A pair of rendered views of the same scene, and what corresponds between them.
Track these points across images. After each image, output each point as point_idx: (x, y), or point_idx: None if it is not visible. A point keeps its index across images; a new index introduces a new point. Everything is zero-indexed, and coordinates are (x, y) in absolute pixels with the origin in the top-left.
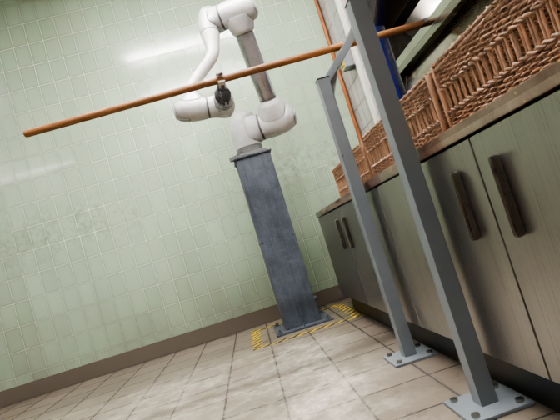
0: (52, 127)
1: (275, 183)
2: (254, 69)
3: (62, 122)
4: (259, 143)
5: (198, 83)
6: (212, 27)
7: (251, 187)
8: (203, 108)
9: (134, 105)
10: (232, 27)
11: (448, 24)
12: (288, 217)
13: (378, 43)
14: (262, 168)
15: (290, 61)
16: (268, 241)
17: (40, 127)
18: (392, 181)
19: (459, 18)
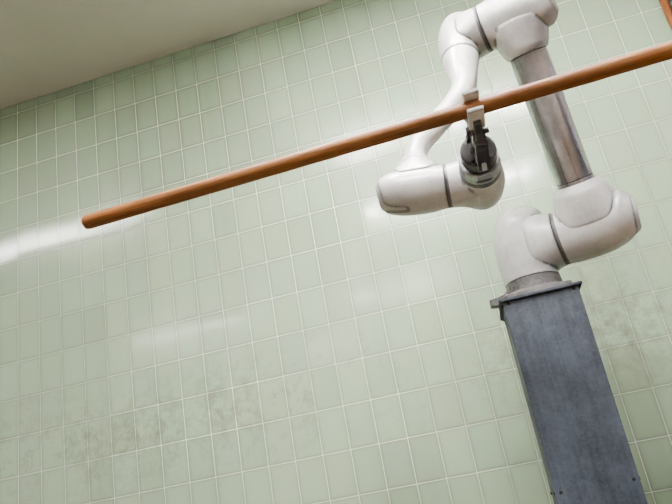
0: (132, 210)
1: (590, 357)
2: (552, 82)
3: (150, 199)
4: (555, 272)
5: (424, 117)
6: (465, 44)
7: (535, 361)
8: (437, 185)
9: (288, 165)
10: (505, 41)
11: None
12: (623, 438)
13: None
14: (562, 323)
15: (641, 59)
16: (574, 488)
17: (111, 208)
18: None
19: None
